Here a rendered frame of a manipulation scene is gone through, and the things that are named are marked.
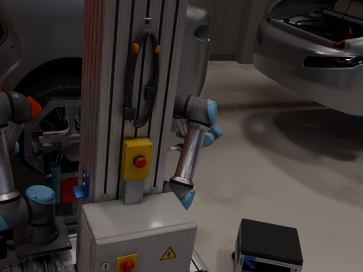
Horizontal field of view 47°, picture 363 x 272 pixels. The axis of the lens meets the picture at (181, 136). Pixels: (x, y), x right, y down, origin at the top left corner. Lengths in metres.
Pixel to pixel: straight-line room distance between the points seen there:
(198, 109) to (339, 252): 2.08
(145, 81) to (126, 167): 0.28
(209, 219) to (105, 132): 2.31
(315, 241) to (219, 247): 0.83
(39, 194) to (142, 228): 0.60
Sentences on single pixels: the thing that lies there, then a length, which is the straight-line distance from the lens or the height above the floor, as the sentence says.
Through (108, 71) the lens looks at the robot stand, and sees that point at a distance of 1.25.
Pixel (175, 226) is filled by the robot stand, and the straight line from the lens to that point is 1.38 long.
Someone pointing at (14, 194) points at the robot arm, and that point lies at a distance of 1.78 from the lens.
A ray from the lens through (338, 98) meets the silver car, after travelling 4.25.
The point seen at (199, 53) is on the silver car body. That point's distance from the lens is 2.98.
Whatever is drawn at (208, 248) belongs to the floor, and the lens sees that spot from 3.25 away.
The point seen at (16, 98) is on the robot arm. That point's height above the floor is 1.42.
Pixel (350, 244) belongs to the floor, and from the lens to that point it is 3.78.
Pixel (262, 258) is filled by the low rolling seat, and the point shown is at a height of 0.30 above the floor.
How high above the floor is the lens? 2.08
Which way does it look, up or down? 26 degrees down
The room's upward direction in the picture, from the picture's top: 9 degrees clockwise
